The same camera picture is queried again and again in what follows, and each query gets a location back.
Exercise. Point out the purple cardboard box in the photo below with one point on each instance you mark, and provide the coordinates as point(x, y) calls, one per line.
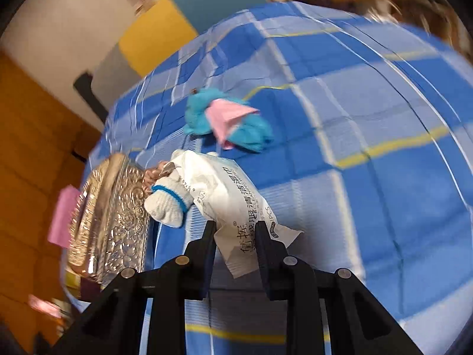
point(59, 231)

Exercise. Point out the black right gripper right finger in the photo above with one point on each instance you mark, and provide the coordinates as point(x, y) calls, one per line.
point(276, 276)

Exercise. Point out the person's right hand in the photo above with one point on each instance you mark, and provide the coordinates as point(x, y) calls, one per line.
point(158, 175)

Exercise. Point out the teal pink soft toy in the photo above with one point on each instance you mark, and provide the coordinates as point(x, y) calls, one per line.
point(231, 121)

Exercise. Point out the white printed plastic packet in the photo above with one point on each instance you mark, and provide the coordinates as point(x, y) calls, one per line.
point(222, 192)

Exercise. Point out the silver ornate tissue box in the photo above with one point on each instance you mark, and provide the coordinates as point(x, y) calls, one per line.
point(109, 226)

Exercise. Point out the white blue-striped glove roll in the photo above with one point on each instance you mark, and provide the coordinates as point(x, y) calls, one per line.
point(169, 201)

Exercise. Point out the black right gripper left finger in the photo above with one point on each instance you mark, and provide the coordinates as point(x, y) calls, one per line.
point(198, 272)

